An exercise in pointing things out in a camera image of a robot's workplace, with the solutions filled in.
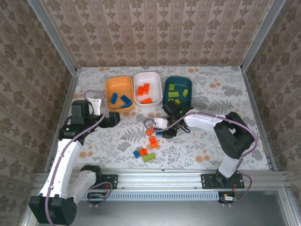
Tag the orange plastic container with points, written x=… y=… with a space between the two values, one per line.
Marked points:
x=117 y=86

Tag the small circuit board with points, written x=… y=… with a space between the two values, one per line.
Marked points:
x=97 y=196
x=229 y=198

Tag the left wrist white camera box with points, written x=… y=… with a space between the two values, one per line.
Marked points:
x=96 y=106

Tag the long green lego brick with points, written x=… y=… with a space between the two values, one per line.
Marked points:
x=173 y=94
x=148 y=157
x=171 y=86

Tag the floral patterned table cover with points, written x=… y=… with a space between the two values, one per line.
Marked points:
x=211 y=77

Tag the aluminium table side rail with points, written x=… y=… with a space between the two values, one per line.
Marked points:
x=255 y=110
x=73 y=82

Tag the aluminium frame post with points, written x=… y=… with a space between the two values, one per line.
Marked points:
x=261 y=35
x=54 y=37

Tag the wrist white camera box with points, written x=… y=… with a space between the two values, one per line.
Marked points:
x=161 y=122
x=96 y=106

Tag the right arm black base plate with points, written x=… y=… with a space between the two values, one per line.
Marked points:
x=207 y=181

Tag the grey metal panel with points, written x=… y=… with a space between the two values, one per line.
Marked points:
x=164 y=214

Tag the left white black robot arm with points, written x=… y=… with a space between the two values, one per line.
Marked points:
x=61 y=169

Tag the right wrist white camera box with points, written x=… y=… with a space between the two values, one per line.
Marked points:
x=161 y=122

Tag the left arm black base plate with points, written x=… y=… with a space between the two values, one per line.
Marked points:
x=111 y=181

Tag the dark teal plastic container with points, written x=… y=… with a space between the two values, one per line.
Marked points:
x=179 y=82

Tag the thin orange lego brick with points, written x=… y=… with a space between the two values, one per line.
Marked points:
x=146 y=101

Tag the white plastic container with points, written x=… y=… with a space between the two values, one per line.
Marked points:
x=148 y=77

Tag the small blue lego brick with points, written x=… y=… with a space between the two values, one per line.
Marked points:
x=136 y=154

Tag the long aluminium mounting rail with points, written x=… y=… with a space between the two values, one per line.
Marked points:
x=160 y=179

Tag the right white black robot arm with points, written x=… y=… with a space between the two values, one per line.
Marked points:
x=202 y=120

